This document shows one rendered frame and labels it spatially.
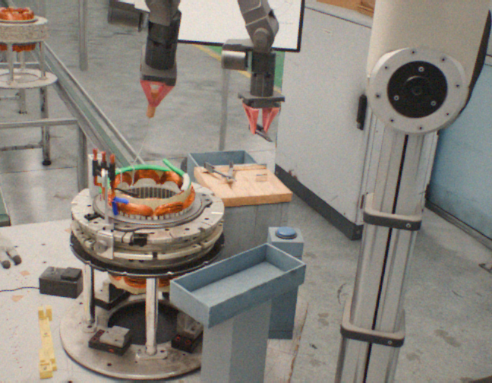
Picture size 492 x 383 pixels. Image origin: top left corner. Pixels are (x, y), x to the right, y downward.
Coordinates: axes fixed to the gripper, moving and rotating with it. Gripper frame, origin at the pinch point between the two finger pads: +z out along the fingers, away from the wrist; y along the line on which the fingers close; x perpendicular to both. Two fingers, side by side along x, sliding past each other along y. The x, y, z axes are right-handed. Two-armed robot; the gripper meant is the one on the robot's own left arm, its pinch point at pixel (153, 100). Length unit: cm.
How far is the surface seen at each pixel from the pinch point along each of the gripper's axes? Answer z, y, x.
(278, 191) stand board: 26.7, -6.1, 33.0
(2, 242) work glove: 66, -18, -34
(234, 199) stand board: 27.0, -2.1, 22.0
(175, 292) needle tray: 16.2, 34.5, 5.8
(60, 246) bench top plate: 67, -19, -19
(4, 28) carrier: 100, -184, -61
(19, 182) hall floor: 224, -208, -60
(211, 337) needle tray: 27.3, 36.2, 14.3
